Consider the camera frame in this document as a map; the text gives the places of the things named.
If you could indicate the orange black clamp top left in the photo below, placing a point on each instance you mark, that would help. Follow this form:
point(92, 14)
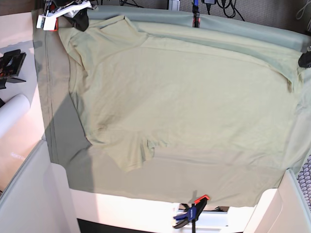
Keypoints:
point(50, 23)

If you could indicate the black tablet on stand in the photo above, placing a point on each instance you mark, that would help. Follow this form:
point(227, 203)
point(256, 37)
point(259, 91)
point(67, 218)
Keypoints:
point(10, 66)

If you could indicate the patterned mesh object right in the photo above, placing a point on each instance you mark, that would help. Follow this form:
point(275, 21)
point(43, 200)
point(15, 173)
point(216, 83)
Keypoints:
point(304, 178)

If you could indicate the orange black clamp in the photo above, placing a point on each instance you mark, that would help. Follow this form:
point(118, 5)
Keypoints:
point(50, 23)
point(196, 13)

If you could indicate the white paper roll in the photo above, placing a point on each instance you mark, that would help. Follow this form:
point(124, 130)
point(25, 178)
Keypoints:
point(12, 111)

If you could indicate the blue orange bar clamp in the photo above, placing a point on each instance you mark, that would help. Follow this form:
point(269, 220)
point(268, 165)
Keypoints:
point(191, 213)

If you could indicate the orange black clamp top middle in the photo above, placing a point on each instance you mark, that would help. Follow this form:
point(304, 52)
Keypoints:
point(196, 13)

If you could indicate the light green T-shirt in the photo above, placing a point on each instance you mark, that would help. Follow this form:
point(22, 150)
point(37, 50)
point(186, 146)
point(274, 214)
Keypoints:
point(138, 88)

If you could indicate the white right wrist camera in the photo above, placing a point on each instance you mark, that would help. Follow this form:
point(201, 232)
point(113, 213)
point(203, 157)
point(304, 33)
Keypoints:
point(52, 18)

